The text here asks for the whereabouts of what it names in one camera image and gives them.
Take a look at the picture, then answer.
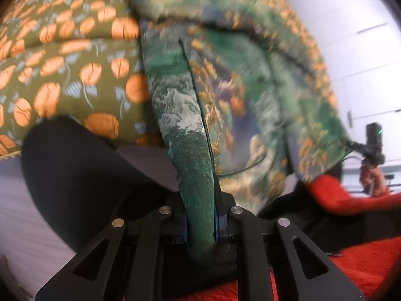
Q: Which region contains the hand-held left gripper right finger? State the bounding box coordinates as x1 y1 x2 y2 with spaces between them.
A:
214 191 366 301

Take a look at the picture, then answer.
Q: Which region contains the green landscape print jacket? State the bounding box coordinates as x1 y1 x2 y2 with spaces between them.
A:
122 0 353 267

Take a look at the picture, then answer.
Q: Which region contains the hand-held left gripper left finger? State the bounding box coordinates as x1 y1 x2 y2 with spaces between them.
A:
34 191 189 301

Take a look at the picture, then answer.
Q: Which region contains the person's right hand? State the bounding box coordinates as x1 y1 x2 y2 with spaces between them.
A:
359 161 391 197

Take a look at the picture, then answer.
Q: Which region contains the green quilt with orange flowers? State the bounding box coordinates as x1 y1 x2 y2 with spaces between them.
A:
0 0 340 160

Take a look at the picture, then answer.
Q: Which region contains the white wardrobe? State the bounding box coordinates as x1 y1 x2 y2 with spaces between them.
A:
269 0 401 195

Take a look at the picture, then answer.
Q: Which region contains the person's red sweater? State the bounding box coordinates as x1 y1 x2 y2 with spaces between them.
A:
163 237 401 301

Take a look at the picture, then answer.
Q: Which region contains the person's right forearm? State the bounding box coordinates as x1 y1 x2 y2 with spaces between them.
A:
305 175 401 216

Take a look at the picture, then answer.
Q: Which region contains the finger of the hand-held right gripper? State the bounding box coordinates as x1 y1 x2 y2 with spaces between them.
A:
345 139 367 154

